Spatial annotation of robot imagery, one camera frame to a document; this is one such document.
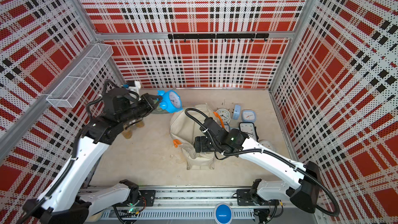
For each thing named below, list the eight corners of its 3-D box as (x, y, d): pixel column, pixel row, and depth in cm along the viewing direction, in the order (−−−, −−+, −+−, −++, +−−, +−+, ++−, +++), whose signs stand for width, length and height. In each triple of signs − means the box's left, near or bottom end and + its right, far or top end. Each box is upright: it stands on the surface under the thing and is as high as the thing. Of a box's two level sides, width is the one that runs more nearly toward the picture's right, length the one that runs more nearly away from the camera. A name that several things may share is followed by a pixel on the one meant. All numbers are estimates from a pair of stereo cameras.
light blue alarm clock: (232, 119, 103) (233, 113, 98) (234, 109, 108) (235, 103, 103) (238, 120, 102) (239, 114, 97) (239, 110, 107) (241, 104, 102)
